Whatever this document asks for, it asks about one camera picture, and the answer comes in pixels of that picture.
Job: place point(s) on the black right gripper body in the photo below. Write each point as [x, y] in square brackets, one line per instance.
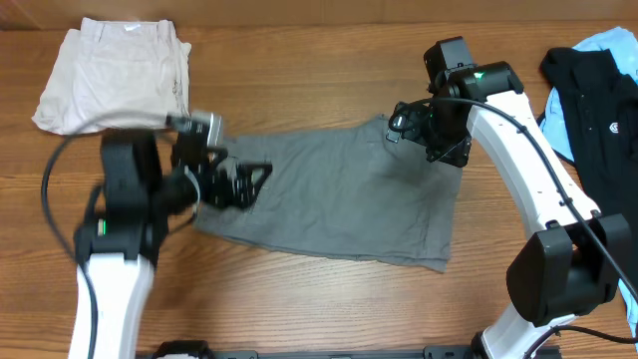
[442, 135]

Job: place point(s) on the light blue shirt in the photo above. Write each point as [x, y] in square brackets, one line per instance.
[623, 46]

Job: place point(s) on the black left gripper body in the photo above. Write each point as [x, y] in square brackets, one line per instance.
[206, 187]

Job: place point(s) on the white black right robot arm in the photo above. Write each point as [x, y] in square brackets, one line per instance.
[574, 255]

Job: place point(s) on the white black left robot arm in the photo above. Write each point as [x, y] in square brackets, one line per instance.
[117, 245]

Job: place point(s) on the beige folded shorts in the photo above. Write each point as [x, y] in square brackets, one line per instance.
[111, 74]

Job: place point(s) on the black polo shirt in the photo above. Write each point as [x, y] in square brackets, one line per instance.
[599, 106]

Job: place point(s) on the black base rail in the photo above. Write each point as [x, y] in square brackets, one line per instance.
[199, 349]

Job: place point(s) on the grey shorts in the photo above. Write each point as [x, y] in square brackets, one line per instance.
[344, 194]

